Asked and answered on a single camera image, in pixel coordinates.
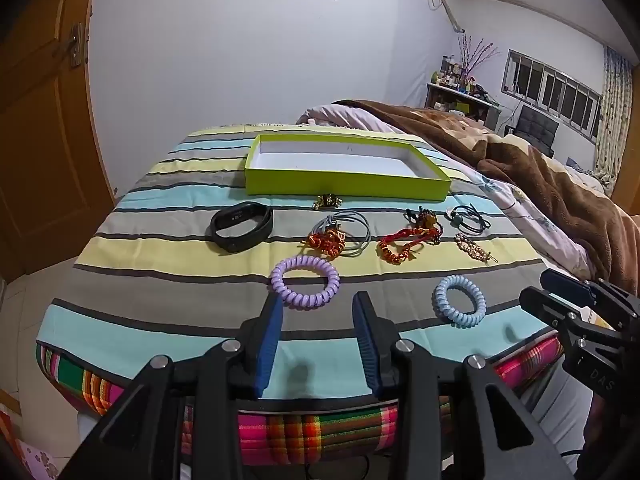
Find person's grey clothing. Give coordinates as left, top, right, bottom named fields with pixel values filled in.
left=520, top=372, right=593, bottom=463

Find gold rhinestone hair clip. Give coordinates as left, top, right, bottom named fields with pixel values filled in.
left=455, top=232, right=498, bottom=264

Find black chair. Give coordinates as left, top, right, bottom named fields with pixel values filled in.
left=512, top=105, right=560, bottom=158

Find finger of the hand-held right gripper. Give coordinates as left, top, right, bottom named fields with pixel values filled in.
left=540, top=268, right=608, bottom=306
left=519, top=286, right=588, bottom=333

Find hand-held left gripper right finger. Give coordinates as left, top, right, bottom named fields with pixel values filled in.
left=351, top=291, right=576, bottom=480

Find green shallow cardboard box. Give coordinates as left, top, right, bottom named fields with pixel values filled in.
left=244, top=133, right=452, bottom=202

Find floral curtain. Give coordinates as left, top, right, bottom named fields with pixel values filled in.
left=595, top=45, right=635, bottom=196

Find grey elastic hair ties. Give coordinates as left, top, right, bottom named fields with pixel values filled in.
left=312, top=210, right=372, bottom=257

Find black fitness wristband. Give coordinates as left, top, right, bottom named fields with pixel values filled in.
left=210, top=202, right=275, bottom=253

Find brown fleece blanket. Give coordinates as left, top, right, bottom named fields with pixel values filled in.
left=332, top=99, right=640, bottom=296

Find wooden door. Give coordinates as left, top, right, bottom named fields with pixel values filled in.
left=0, top=0, right=118, bottom=286

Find purple spiral hair tie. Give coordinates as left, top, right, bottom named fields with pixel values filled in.
left=270, top=255, right=341, bottom=307

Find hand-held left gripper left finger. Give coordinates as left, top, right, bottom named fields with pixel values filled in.
left=57, top=291, right=285, bottom=480

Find purple flower branches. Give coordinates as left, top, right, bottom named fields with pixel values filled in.
left=457, top=35, right=501, bottom=86

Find dark beaded amber bracelet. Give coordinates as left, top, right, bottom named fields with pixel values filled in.
left=404, top=206, right=446, bottom=246

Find barred window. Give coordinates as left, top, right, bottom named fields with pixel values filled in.
left=501, top=49, right=602, bottom=136

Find red and gold bracelet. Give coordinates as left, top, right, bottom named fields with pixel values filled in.
left=300, top=230, right=348, bottom=261

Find red braided bracelet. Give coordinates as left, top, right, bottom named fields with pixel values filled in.
left=377, top=227, right=441, bottom=266

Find black hair tie teal bead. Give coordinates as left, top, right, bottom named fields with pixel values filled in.
left=446, top=203, right=493, bottom=233

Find blue spiral hair tie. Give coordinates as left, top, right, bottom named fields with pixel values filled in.
left=433, top=275, right=487, bottom=328

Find white shelf unit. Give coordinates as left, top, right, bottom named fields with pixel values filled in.
left=425, top=82, right=502, bottom=128

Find row of bottles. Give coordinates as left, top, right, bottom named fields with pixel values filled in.
left=432, top=55, right=476, bottom=93

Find striped bed sheet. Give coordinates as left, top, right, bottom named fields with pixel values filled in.
left=36, top=121, right=586, bottom=403

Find metal door latch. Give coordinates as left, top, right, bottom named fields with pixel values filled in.
left=67, top=22, right=88, bottom=68

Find plaid mattress cover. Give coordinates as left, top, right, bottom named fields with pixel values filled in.
left=37, top=335, right=566, bottom=461

